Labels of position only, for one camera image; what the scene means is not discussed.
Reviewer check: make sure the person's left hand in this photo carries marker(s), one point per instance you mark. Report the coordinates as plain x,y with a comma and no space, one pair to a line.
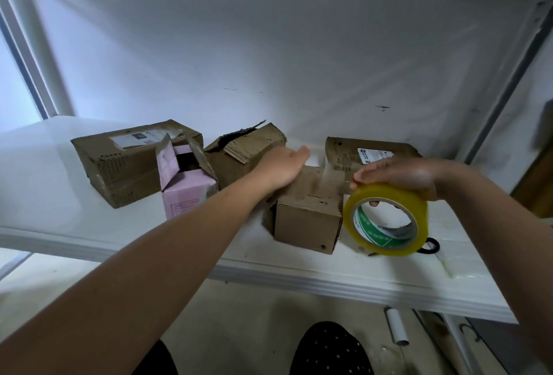
278,172

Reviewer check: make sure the person's right hand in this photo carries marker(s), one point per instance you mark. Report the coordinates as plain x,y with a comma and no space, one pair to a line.
406,176

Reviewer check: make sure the corrugated cardboard box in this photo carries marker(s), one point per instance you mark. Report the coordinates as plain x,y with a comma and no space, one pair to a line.
246,150

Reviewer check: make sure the yellow tape roll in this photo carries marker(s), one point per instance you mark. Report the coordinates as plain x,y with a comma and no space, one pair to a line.
416,215

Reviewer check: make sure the small cardboard box red label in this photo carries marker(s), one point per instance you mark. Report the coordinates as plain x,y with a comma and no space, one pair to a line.
307,222

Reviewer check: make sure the pink carton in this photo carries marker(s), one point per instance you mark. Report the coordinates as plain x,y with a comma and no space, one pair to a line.
188,193

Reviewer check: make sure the long cardboard box white label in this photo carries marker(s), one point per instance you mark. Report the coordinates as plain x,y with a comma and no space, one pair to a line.
112,172

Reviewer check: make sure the person's left forearm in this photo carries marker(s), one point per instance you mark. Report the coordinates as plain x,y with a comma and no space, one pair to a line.
130,301

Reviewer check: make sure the person's right forearm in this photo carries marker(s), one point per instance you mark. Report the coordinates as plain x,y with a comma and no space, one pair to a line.
510,258

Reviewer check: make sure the person's black trousers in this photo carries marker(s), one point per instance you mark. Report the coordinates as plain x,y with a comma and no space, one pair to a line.
333,349

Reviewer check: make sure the wooden stool blue top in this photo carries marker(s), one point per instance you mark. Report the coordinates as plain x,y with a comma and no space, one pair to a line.
536,185

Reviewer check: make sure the white tube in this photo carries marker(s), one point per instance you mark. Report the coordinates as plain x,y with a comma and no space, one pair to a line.
397,325

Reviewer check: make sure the white metal shelf rack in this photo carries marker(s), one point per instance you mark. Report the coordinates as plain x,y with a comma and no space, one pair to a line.
52,206

